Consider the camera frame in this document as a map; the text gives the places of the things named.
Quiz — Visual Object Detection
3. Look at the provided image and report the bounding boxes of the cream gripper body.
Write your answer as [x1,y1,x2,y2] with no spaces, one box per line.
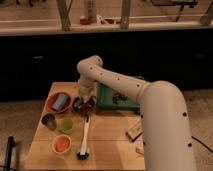
[78,79,95,102]

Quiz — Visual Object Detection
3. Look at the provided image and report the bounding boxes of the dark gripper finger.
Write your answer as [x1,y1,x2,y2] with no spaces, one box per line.
[76,97,84,109]
[87,96,96,110]

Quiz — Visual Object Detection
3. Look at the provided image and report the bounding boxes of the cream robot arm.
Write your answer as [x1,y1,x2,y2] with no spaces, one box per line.
[77,55,197,171]

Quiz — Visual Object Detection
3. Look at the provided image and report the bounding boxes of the dark purple bowl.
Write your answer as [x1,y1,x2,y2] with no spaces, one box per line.
[72,96,96,115]

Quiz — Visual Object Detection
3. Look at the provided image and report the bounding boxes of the small bowl with orange contents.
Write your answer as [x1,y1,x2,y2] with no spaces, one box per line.
[52,134,71,155]

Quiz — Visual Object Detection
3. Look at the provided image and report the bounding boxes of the green tray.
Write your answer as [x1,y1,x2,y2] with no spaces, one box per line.
[96,83,140,114]

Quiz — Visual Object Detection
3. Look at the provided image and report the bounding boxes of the grey blue cup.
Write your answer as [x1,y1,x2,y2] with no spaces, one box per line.
[52,93,68,111]

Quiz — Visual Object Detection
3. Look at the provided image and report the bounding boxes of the green cup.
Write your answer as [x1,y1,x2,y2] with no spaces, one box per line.
[59,119,73,134]

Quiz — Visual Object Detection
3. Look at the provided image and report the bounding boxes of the dark items in tray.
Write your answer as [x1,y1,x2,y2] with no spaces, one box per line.
[112,93,127,104]

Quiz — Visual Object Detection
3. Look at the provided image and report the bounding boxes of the metal cup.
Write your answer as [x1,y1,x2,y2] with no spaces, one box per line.
[41,113,57,131]

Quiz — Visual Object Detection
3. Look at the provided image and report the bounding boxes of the red object on shelf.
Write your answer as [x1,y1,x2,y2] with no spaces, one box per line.
[80,18,92,25]

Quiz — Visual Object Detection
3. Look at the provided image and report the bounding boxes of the small wooden block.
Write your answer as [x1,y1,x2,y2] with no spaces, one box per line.
[135,144,144,155]

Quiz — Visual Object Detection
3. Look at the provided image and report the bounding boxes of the white object on shelf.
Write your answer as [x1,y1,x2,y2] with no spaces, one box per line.
[96,14,120,25]

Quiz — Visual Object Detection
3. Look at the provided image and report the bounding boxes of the black pole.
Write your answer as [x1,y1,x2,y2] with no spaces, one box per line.
[4,136,15,171]

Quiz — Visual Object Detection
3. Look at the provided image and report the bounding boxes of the white handled brush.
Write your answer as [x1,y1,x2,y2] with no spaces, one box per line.
[77,116,90,160]

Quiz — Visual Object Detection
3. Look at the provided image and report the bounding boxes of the black cable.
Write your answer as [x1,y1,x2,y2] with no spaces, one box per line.
[191,134,213,154]

